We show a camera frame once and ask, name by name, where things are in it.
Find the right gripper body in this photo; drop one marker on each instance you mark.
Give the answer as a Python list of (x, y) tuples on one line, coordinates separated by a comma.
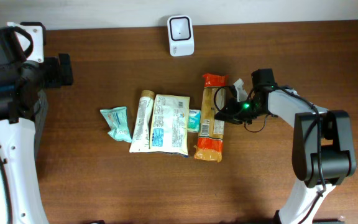
[(248, 111)]

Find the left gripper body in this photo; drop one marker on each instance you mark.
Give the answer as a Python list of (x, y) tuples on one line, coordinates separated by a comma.
[(50, 74)]

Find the teal tissue pack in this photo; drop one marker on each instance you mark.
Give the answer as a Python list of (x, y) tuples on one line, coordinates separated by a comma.
[(194, 119)]

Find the spaghetti pack orange ends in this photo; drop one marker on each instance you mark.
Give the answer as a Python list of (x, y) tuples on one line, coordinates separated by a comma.
[(210, 138)]

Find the yellow snack bag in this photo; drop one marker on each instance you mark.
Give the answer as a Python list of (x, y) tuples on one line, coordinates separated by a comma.
[(169, 125)]

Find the cream tube brown cap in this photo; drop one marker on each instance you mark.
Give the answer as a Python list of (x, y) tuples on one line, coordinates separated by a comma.
[(141, 135)]

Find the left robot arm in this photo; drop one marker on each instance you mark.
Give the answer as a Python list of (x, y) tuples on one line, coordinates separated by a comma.
[(25, 74)]

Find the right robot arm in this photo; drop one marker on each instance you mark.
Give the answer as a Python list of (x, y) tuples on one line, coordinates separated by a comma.
[(323, 152)]

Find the white barcode scanner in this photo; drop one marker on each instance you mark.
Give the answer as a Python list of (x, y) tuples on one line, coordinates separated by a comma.
[(180, 36)]

